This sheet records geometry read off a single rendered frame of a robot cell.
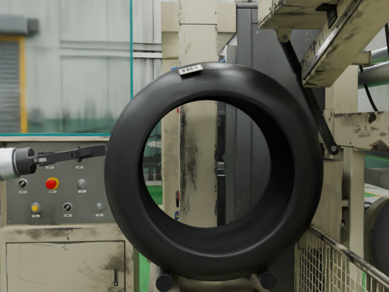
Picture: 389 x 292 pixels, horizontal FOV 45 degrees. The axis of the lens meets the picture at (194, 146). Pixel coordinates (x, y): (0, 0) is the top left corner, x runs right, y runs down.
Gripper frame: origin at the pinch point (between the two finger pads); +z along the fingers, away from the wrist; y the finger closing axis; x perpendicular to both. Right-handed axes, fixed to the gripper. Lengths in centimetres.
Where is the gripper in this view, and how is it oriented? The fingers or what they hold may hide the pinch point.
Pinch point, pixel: (92, 152)
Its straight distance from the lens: 134.7
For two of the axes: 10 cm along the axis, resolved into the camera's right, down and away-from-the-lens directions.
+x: 1.4, 9.9, 0.6
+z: 9.9, -1.4, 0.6
